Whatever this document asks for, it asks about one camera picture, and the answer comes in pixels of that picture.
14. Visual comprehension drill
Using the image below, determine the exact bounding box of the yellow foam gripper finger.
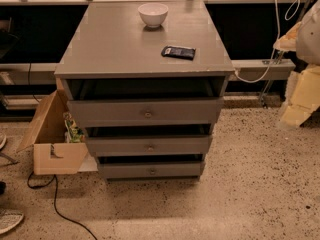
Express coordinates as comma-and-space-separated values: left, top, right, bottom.
273, 21, 302, 52
279, 65, 320, 127

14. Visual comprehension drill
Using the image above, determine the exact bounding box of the grey top drawer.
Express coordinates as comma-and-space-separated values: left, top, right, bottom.
67, 98, 223, 128

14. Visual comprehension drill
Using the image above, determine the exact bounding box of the grey drawer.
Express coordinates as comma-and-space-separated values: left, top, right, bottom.
67, 98, 223, 128
86, 136, 212, 157
98, 162, 205, 179

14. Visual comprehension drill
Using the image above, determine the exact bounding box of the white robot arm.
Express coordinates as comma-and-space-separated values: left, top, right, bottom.
273, 1, 320, 127

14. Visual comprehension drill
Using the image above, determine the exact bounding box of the grey drawer cabinet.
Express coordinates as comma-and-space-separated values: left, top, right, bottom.
55, 1, 234, 165

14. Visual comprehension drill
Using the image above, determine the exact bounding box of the grey bottom drawer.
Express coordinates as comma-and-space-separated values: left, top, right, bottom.
98, 162, 205, 179

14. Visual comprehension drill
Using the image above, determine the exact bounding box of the grey middle drawer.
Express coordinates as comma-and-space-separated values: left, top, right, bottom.
86, 136, 212, 157

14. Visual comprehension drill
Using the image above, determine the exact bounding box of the metal stand pole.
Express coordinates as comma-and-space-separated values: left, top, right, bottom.
258, 0, 320, 108

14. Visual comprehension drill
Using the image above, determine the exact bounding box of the dark blue snack packet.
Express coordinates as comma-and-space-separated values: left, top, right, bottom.
161, 46, 196, 60

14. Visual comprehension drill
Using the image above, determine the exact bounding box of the white bowl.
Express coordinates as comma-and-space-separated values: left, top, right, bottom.
138, 3, 169, 28

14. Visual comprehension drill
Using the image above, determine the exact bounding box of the green snack bag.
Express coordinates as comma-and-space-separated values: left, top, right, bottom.
63, 112, 85, 143

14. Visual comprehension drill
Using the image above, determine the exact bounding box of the cardboard box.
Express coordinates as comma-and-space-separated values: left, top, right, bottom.
17, 79, 88, 175

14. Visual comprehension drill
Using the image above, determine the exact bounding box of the shoe tip at left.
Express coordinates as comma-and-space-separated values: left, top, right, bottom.
0, 133, 7, 150

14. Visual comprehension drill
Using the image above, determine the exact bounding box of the grey knit shoe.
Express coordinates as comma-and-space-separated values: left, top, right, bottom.
0, 209, 24, 234

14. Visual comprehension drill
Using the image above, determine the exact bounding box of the white cable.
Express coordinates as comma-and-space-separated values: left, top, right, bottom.
233, 0, 302, 84

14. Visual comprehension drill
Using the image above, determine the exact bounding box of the black floor cable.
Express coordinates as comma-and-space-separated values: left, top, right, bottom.
26, 172, 99, 240

